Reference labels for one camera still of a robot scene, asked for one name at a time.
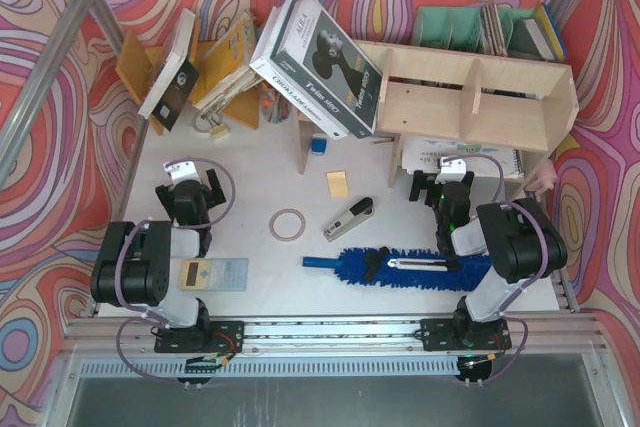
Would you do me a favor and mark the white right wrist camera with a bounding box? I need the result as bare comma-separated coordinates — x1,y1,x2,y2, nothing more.
436,157,467,183

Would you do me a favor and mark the blue yellow calculator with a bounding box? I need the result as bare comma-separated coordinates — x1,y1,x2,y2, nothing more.
178,258,249,292

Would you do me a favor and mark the black plastic clip piece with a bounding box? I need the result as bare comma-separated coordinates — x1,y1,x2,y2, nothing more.
363,247,390,283

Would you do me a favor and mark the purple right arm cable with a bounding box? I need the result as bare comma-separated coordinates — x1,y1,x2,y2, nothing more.
447,152,551,382

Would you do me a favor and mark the white book black cover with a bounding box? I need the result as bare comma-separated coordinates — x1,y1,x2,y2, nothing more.
138,9,199,131

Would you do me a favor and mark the white black utility knife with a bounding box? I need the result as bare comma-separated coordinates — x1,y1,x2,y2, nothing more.
387,258,459,272

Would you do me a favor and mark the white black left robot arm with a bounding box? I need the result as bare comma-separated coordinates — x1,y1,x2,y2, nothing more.
90,162,226,353

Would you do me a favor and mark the light wooden bookshelf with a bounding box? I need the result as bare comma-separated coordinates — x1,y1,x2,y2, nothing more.
294,39,580,206

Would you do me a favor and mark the aluminium mounting rail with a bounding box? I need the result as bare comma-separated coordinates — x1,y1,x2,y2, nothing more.
62,316,609,356

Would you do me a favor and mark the pink pig figure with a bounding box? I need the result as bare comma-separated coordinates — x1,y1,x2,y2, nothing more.
524,159,557,199

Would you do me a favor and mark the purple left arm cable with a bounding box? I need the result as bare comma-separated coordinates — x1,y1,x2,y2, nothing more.
115,157,237,383

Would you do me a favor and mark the green desk organizer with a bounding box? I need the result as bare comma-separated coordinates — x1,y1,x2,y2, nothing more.
411,7,556,61

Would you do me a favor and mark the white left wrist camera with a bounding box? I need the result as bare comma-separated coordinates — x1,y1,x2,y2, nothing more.
163,160,201,185

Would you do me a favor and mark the blue stamp block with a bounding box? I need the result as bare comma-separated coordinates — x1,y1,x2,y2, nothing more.
310,133,328,156

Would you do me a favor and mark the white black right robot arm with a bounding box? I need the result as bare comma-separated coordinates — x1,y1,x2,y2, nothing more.
396,171,567,352

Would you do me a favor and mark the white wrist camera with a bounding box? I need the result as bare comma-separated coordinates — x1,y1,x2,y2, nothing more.
436,157,467,183
163,160,201,185

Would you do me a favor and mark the aluminium frame post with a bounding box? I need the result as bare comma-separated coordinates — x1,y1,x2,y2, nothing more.
1,0,94,186

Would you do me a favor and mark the brass padlock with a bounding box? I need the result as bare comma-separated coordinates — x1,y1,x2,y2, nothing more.
192,114,230,140

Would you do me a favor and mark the blue fluffy duster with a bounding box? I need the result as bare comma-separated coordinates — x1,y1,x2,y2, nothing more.
302,247,491,292

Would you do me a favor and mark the yellow worn book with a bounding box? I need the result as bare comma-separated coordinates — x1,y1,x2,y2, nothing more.
192,10,260,115

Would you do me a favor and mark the grey black stapler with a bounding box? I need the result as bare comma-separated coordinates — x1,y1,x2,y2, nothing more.
323,197,375,242

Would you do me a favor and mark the blue yellow book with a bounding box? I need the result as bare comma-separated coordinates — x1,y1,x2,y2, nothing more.
523,3,568,63

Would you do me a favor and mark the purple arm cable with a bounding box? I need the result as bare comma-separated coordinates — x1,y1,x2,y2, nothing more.
115,157,237,383
447,152,551,382

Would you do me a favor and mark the pencil holder with pens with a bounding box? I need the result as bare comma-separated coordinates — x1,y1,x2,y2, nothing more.
258,82,291,124

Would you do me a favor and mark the white spiral notebook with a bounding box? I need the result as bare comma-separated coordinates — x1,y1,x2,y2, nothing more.
401,136,524,179

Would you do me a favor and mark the yellow sticky note pad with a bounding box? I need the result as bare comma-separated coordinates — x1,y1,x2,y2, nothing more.
326,171,349,198

